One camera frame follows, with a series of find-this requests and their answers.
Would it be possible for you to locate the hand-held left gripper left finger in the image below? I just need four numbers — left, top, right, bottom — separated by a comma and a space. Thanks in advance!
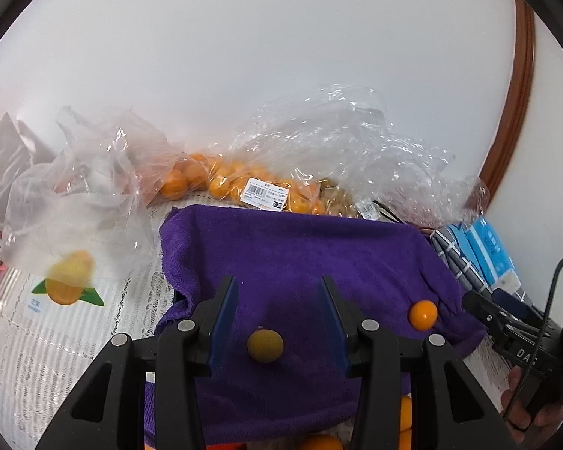
36, 276, 239, 450

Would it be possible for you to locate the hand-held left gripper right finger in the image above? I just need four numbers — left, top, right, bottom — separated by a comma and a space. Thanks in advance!
320, 276, 519, 450

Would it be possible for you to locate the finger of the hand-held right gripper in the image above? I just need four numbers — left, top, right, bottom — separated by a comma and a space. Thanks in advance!
492, 288, 545, 326
464, 291, 514, 338

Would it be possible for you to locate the small yellow-green round fruit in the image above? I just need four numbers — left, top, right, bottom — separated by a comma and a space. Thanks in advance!
247, 325, 285, 364

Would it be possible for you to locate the small orange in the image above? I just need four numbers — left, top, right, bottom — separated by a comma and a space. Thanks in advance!
408, 300, 438, 331

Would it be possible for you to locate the purple towel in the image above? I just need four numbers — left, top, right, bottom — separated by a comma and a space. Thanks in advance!
143, 204, 488, 448

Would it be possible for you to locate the labelled clear bag of oranges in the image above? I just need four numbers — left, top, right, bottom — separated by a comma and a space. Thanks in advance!
206, 150, 327, 216

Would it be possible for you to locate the person's right hand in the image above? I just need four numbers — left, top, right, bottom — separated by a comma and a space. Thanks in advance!
501, 368, 563, 446

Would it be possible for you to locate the blue tissue pack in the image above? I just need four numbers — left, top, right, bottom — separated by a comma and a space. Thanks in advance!
467, 218, 521, 291

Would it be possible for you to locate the grey checkered cloth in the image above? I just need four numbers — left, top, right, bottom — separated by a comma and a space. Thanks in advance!
429, 222, 536, 310

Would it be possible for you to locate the labelled bag of brown fruit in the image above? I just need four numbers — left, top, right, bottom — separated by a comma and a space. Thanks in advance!
319, 178, 390, 221

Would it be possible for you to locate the clear bag with few oranges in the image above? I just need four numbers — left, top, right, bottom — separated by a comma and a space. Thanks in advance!
122, 108, 207, 207

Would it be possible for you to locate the crumpled clear plastic wrap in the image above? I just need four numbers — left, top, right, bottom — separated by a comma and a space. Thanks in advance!
235, 84, 491, 230

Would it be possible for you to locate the empty clear plastic bag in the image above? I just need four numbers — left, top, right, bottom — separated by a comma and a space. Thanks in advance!
0, 105, 165, 282

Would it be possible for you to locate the printed fruit tablecloth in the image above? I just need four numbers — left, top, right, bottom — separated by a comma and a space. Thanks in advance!
0, 192, 512, 450

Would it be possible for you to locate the white plastic bag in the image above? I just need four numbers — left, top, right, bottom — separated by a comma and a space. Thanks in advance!
0, 112, 59, 212

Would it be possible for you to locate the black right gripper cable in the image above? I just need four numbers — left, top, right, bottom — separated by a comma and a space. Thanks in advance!
502, 250, 563, 420

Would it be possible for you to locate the thin black table cable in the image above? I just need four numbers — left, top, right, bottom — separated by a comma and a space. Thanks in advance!
373, 201, 432, 234

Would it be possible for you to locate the brown wooden door frame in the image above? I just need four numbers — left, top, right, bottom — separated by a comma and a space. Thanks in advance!
479, 0, 536, 193

